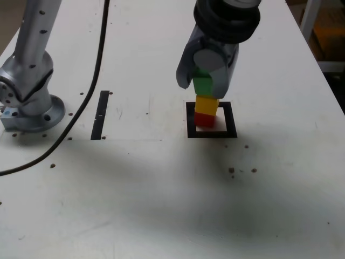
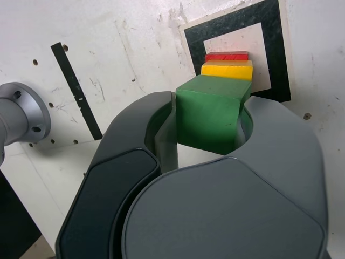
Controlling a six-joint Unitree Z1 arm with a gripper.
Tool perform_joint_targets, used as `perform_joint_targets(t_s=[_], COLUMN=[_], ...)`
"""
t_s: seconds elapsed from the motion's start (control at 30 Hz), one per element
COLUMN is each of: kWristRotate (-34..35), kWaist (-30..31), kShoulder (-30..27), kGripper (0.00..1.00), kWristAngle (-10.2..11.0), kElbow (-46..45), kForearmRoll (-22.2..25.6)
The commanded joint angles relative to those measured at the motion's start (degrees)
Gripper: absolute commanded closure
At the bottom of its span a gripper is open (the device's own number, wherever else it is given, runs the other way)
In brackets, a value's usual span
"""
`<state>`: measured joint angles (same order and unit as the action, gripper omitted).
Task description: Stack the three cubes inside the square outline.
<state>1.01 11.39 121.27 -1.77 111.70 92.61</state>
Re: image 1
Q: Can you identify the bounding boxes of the black tape strip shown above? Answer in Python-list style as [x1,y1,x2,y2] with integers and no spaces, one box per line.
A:
[91,90,111,140]

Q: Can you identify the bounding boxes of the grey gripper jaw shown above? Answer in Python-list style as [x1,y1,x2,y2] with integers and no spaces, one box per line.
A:
[175,24,206,90]
[192,43,240,99]

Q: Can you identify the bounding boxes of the black tape square outline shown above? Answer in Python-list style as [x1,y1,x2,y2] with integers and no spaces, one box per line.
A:
[185,101,238,139]

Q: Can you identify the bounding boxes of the brown cardboard box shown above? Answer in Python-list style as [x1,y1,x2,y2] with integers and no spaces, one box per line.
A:
[309,8,345,62]

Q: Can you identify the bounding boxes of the thick black cable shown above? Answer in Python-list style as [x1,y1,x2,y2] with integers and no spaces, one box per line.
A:
[0,0,111,176]

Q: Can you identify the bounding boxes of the red cube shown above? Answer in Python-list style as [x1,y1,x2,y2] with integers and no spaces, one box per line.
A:
[194,112,216,127]

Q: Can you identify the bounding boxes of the green cube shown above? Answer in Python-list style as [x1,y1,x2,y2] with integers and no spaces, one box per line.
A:
[193,69,213,97]

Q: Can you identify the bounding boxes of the yellow cube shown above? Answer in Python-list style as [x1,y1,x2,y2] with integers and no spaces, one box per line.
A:
[194,94,219,117]

